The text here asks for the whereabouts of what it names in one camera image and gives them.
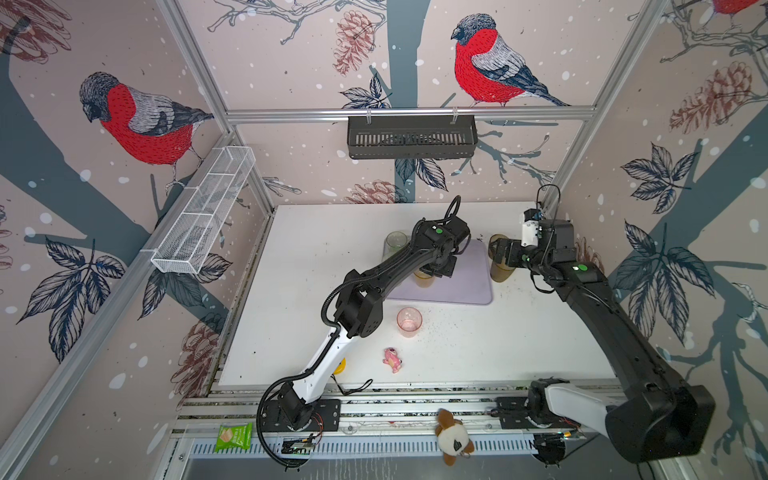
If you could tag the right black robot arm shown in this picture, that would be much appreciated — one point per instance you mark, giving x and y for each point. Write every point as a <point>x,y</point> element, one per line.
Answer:
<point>662,416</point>

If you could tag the bright green plastic cup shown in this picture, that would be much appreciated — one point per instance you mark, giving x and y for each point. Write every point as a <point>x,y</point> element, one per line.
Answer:
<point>394,242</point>

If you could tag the black hanging wall basket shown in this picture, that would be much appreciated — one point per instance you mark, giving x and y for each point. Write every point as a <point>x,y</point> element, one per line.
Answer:
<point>411,137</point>

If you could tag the brown textured cup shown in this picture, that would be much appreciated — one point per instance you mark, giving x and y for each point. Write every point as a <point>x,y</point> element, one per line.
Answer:
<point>497,248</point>
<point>500,271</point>

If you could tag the brown white plush toy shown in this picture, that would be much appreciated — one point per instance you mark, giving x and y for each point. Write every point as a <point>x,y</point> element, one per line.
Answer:
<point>452,437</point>

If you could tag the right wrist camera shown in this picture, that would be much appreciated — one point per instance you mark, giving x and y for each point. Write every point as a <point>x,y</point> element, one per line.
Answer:
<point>530,228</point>

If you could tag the yellow plastic cup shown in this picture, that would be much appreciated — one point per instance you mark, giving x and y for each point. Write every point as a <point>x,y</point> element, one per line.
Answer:
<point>422,279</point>

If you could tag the lavender plastic tray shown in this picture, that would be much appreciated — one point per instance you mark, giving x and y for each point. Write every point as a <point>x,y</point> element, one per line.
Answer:
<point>469,285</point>

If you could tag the near brown textured cup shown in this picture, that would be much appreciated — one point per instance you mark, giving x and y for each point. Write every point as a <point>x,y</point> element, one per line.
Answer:
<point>500,271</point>

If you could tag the pink plastic cup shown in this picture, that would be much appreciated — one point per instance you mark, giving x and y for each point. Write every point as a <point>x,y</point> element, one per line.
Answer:
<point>409,321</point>

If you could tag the white wire mesh basket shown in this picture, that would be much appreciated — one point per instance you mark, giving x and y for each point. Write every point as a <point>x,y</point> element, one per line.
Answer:
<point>192,235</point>

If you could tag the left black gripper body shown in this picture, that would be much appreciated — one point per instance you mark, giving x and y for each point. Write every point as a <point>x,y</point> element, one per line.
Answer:
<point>444,268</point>

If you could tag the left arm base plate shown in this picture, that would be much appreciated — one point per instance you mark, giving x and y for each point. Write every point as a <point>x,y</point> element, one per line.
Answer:
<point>325,415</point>

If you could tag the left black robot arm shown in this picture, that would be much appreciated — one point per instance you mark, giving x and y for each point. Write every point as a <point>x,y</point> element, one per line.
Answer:
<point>354,310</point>

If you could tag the yellow tape measure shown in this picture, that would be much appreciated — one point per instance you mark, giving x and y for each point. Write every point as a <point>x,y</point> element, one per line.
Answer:
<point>340,368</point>

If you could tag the far brown textured cup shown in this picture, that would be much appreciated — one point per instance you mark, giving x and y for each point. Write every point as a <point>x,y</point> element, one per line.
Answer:
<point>497,248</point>

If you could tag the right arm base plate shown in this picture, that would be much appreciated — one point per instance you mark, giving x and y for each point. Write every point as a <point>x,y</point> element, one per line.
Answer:
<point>517,413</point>

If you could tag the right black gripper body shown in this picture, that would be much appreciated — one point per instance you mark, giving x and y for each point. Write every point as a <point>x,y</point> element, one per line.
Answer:
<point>519,256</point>

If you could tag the green snack packet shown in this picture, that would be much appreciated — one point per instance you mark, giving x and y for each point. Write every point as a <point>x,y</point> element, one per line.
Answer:
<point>234,437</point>

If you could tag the small pink toy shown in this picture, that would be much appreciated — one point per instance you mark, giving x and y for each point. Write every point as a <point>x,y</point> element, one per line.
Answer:
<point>392,359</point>

